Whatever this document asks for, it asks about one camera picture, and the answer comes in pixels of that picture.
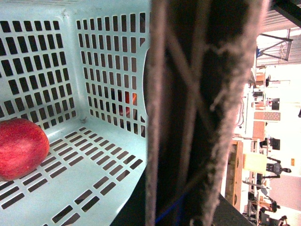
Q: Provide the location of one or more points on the grey basket handle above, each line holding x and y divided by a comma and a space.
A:
201, 54

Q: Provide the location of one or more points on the light blue plastic basket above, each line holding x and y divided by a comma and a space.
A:
76, 69

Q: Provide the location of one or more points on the red yellow apple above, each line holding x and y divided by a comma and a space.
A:
23, 147

